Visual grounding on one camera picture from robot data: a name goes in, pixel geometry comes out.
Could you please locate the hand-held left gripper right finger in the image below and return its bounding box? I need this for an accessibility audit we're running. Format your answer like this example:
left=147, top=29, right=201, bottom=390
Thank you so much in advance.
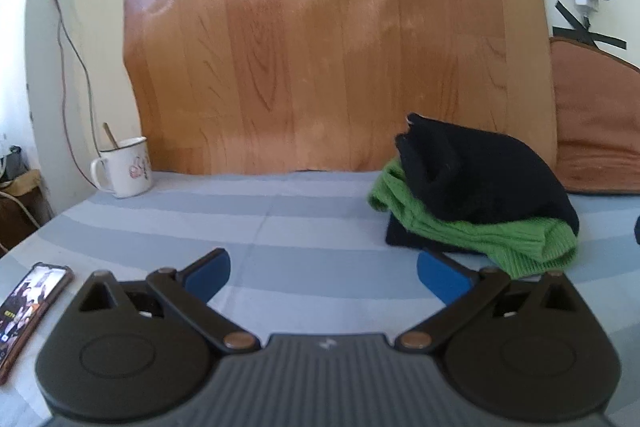
left=394, top=251, right=585, bottom=353

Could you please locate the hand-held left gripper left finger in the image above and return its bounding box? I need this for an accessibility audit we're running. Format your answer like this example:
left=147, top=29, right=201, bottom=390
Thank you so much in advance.
left=75, top=248, right=262, bottom=353

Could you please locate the black garment with grey stripes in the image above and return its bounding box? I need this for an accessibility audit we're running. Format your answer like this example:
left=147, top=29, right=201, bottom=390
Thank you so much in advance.
left=394, top=113, right=581, bottom=238

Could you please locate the green knit garment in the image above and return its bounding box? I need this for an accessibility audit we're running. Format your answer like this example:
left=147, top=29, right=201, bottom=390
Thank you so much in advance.
left=367, top=157, right=578, bottom=280

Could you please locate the striped blue grey bed sheet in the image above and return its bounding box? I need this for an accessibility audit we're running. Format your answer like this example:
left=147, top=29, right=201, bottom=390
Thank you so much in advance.
left=0, top=169, right=640, bottom=427

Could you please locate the white enamel mug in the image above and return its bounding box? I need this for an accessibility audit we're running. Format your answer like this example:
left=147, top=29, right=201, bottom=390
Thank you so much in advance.
left=90, top=137, right=153, bottom=199

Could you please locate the smartphone in brown case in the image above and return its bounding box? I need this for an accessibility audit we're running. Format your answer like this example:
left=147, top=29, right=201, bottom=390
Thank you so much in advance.
left=0, top=263, right=75, bottom=384

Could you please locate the cardboard box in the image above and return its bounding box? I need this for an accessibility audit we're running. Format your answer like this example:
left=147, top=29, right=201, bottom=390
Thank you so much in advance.
left=0, top=169, right=53, bottom=254

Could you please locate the brown cushion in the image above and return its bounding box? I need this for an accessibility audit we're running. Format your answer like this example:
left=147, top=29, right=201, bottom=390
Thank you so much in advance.
left=548, top=37, right=640, bottom=195

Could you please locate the wooden headboard panel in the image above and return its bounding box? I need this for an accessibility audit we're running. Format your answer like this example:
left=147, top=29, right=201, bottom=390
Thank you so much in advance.
left=122, top=0, right=558, bottom=175

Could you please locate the black tape cross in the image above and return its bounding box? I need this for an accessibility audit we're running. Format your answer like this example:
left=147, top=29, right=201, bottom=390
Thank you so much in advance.
left=551, top=0, right=629, bottom=51

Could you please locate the thin wall cable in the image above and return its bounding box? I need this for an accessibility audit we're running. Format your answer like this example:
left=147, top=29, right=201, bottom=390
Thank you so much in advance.
left=47, top=0, right=108, bottom=194

